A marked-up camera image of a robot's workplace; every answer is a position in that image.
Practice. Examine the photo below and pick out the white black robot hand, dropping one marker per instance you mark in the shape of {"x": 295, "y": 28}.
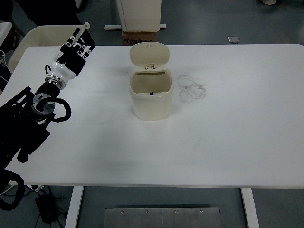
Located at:
{"x": 71, "y": 60}

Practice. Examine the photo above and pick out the cream plastic trash bin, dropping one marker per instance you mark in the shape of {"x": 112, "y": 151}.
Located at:
{"x": 152, "y": 107}

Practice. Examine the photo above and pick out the person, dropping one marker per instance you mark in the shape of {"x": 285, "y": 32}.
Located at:
{"x": 52, "y": 12}

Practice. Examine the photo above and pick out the silver metal base bar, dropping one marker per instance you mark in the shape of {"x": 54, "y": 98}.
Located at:
{"x": 112, "y": 27}

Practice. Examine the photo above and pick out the brown cardboard box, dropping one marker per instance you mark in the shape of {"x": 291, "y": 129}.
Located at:
{"x": 139, "y": 38}

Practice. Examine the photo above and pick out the white side table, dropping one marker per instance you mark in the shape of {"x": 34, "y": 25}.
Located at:
{"x": 4, "y": 33}

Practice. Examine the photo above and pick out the tall white cabinet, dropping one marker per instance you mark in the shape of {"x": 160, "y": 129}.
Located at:
{"x": 140, "y": 14}

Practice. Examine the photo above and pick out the white power strip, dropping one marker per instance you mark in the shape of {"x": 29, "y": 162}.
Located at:
{"x": 38, "y": 187}

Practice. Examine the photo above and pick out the white table leg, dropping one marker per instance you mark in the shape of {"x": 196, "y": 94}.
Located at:
{"x": 73, "y": 206}
{"x": 249, "y": 209}

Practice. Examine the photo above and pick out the black power adapter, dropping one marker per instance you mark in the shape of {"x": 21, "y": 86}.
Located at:
{"x": 45, "y": 209}

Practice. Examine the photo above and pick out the small grey floor plate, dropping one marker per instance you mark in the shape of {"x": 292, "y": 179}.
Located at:
{"x": 234, "y": 39}

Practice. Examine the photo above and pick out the grey metal plate with screws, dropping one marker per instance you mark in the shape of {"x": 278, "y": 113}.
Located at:
{"x": 142, "y": 218}

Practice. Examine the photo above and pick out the person's foot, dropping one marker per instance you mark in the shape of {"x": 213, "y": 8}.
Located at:
{"x": 267, "y": 2}

